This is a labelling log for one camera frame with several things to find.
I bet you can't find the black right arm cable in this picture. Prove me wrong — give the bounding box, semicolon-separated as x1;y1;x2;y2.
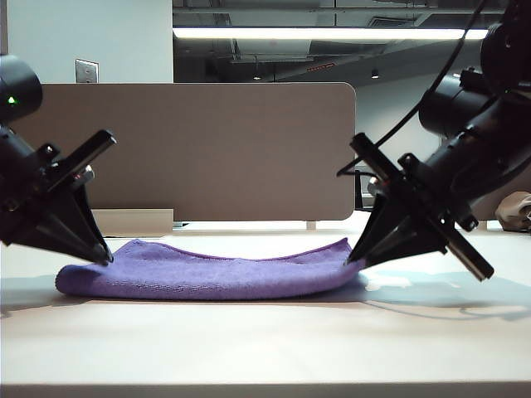
336;0;486;177

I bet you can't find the beige crumpled cloth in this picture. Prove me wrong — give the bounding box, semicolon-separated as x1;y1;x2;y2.
495;191;531;232

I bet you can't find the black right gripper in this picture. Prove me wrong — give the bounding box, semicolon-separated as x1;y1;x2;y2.
347;133;495;283

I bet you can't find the purple microfibre cloth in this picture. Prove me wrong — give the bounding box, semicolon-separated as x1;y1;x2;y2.
55;237;368;302

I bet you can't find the narrow brown desk partition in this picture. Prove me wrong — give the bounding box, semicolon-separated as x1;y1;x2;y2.
470;182;531;222

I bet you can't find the long ceiling light strip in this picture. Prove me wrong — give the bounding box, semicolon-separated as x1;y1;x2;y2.
172;27;490;41

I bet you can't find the wide brown desk partition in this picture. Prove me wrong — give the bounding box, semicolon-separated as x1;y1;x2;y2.
0;81;357;223

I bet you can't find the metal wall switch plate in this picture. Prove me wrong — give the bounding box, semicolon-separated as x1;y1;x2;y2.
75;59;100;85

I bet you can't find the black office chair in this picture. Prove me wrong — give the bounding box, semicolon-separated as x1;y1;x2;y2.
354;168;374;211

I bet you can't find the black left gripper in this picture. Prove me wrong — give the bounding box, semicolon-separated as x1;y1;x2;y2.
0;129;118;265

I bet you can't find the grey cable tray flap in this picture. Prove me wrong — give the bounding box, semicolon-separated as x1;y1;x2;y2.
90;208;174;237

